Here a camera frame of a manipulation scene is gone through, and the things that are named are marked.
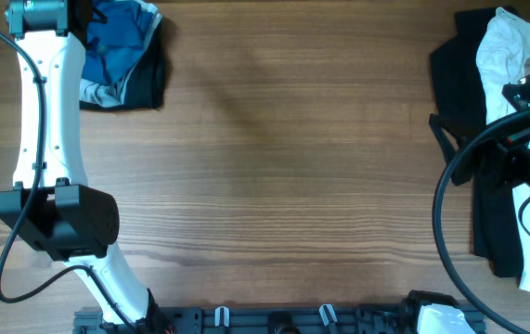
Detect dark blue t-shirt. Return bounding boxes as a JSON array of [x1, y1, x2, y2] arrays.
[[82, 0, 154, 85]]

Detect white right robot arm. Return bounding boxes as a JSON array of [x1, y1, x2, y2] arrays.
[[416, 111, 530, 333]]

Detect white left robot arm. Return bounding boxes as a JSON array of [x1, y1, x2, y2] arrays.
[[0, 0, 173, 333]]

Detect black t-shirt right pile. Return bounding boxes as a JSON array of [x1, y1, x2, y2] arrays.
[[429, 7, 524, 277]]

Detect white printed t-shirt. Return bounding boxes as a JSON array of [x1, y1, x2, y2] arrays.
[[476, 7, 530, 292]]

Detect folded black garment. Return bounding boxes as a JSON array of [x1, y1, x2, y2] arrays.
[[79, 18, 168, 111]]

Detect folded light blue jeans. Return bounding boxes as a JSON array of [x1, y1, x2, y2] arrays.
[[79, 1, 167, 110]]

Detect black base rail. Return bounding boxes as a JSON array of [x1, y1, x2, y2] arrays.
[[71, 303, 486, 334]]

